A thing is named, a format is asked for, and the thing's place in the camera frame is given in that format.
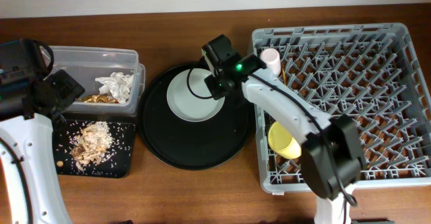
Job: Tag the gold brown snack wrapper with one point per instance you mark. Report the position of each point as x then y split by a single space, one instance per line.
106 99

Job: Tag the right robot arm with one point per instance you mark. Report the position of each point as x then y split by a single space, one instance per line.
332 157

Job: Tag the food scraps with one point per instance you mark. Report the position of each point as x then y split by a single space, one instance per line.
90 145

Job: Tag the yellow bowl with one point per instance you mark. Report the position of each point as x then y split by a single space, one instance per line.
282 142

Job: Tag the grey plate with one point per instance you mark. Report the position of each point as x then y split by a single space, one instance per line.
184 104

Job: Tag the round black serving tray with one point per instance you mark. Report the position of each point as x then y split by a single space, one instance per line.
192 145

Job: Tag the clear plastic waste bin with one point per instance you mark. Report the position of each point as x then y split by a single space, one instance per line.
85 64

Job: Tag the black rectangular tray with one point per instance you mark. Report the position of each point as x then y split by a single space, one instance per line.
117 165

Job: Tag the white tissue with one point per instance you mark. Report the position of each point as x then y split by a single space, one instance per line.
117 85

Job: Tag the wooden chopstick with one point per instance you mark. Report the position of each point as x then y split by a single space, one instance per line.
283 72

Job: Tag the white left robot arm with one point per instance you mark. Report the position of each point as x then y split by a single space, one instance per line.
27 157

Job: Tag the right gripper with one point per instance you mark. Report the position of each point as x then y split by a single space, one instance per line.
216 89

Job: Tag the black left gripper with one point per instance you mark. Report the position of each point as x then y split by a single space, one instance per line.
69 88

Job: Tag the pink cup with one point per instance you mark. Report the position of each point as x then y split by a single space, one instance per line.
271 58

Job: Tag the grey dishwasher rack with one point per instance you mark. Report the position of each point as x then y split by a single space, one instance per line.
371 73

